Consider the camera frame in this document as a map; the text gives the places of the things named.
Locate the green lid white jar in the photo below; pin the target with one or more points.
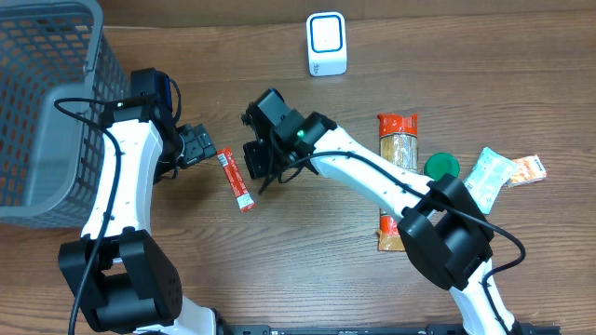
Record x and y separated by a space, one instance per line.
440 164

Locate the orange tissue pack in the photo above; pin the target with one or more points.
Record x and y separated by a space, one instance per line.
530 169

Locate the orange long noodle package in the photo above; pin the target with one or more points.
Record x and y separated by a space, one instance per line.
399 146

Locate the red snack stick packet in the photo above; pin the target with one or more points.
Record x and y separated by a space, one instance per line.
238 186

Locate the grey plastic mesh basket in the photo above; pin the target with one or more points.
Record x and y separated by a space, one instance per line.
50 162

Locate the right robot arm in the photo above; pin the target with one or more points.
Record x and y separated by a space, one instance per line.
445 235

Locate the white barcode scanner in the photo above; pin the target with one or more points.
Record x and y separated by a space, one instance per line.
326 43

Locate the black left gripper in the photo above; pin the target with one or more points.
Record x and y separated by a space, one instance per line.
199 146

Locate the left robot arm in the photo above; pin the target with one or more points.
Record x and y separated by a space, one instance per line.
121 279

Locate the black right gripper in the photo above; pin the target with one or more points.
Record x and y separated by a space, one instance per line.
254 161

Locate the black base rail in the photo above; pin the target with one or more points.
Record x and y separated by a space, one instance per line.
431 329

